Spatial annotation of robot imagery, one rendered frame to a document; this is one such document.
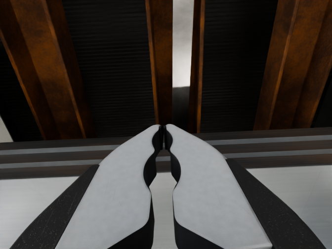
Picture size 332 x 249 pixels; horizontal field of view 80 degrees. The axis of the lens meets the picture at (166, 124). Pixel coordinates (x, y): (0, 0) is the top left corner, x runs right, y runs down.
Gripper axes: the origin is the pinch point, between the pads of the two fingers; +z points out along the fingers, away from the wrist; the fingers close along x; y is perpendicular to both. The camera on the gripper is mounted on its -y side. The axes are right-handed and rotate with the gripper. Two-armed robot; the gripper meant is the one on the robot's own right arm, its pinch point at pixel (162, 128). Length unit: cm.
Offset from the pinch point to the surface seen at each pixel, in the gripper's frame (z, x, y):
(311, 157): 7.1, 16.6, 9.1
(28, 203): 5.8, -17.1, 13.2
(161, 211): 5.8, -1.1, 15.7
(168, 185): 5.8, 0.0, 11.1
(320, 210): 5.8, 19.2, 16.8
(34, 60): 24.6, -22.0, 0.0
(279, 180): 5.8, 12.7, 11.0
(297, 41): 24.6, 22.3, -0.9
